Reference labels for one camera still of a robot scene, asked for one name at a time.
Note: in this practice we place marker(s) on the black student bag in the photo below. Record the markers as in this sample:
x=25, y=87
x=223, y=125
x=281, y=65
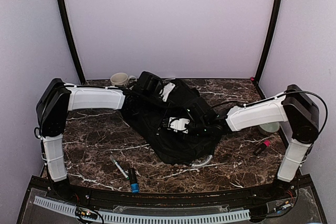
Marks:
x=146, y=111

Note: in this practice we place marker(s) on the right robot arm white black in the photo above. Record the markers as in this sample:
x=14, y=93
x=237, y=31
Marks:
x=293, y=106

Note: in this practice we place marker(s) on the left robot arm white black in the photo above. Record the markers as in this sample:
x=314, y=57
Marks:
x=52, y=110

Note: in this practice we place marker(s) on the cream printed mug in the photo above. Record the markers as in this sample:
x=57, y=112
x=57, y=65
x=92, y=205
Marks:
x=122, y=79

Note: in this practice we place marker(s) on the clear white pen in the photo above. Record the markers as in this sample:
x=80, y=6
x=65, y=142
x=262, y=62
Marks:
x=119, y=167

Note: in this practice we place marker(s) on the black marker blue cap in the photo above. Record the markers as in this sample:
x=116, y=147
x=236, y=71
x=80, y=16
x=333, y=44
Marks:
x=133, y=180

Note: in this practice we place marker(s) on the pink black highlighter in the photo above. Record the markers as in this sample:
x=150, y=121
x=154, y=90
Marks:
x=261, y=147

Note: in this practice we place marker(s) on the pale green bowl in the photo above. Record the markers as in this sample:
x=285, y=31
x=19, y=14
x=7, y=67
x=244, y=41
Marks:
x=269, y=128

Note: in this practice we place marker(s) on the small circuit board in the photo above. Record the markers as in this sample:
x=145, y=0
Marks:
x=85, y=213

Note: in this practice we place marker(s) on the grey slotted cable duct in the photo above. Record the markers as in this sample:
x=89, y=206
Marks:
x=143, y=216

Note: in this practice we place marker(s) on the right black frame post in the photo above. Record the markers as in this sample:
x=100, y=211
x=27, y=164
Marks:
x=268, y=41

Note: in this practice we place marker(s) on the black frame post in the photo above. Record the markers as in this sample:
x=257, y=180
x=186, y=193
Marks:
x=268, y=41
x=70, y=40

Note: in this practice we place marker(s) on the left black frame post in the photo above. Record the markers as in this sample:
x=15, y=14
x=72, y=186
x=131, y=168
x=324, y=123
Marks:
x=70, y=40

